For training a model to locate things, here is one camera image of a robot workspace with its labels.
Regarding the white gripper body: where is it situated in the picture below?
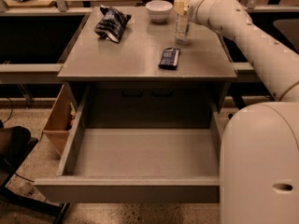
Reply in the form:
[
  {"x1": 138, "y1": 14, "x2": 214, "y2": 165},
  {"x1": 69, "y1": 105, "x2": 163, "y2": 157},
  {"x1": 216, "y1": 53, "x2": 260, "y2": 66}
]
[{"x1": 187, "y1": 0, "x2": 205, "y2": 24}]

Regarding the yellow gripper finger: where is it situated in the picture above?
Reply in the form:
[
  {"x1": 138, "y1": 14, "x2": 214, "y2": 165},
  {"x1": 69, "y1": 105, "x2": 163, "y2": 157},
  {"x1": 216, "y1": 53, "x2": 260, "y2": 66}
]
[{"x1": 174, "y1": 0, "x2": 189, "y2": 16}]

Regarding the clear plastic water bottle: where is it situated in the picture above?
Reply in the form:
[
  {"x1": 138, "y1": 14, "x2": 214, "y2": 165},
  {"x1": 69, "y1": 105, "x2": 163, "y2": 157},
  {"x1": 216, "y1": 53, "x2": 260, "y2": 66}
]
[{"x1": 175, "y1": 0, "x2": 190, "y2": 44}]

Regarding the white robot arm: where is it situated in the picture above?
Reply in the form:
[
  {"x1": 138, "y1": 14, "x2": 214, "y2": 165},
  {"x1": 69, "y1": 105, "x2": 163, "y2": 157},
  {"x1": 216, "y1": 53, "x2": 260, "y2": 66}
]
[{"x1": 174, "y1": 0, "x2": 299, "y2": 224}]

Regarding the grey cabinet counter unit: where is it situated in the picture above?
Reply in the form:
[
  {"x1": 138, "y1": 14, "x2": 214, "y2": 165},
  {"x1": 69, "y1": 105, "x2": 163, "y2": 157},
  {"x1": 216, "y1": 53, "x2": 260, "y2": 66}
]
[{"x1": 59, "y1": 7, "x2": 235, "y2": 128}]

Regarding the open grey top drawer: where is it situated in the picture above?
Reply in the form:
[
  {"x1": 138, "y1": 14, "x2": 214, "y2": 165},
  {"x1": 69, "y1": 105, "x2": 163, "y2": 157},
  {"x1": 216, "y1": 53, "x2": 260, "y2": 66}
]
[{"x1": 35, "y1": 86, "x2": 221, "y2": 203}]

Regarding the white ceramic bowl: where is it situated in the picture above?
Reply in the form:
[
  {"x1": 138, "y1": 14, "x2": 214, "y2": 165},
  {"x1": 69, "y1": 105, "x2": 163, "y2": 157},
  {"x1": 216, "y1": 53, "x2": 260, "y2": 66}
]
[{"x1": 146, "y1": 0, "x2": 173, "y2": 22}]

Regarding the dark blue chip bag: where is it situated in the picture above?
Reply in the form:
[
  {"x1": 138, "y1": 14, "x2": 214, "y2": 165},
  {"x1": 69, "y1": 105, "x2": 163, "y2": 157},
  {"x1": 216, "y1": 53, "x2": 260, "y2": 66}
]
[{"x1": 94, "y1": 6, "x2": 131, "y2": 43}]

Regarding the brown cardboard box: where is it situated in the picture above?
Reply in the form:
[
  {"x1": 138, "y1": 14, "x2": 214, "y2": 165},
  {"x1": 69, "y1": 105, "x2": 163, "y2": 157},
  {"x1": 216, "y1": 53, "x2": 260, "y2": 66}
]
[{"x1": 43, "y1": 84, "x2": 78, "y2": 155}]

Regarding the black lower drawer handle right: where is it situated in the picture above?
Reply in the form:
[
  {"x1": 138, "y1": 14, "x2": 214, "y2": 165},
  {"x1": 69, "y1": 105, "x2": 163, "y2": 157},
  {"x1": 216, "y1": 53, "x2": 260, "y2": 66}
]
[{"x1": 151, "y1": 89, "x2": 173, "y2": 97}]

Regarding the black drawer handle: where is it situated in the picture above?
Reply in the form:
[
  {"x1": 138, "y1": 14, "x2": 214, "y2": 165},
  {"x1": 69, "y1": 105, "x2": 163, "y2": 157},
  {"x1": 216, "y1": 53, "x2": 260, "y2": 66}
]
[
  {"x1": 151, "y1": 89, "x2": 173, "y2": 97},
  {"x1": 121, "y1": 89, "x2": 143, "y2": 98}
]

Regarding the black lower drawer handle left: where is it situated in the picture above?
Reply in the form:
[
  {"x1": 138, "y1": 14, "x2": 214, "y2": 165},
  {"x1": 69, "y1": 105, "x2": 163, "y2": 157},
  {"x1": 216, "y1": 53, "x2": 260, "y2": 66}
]
[{"x1": 121, "y1": 89, "x2": 143, "y2": 98}]

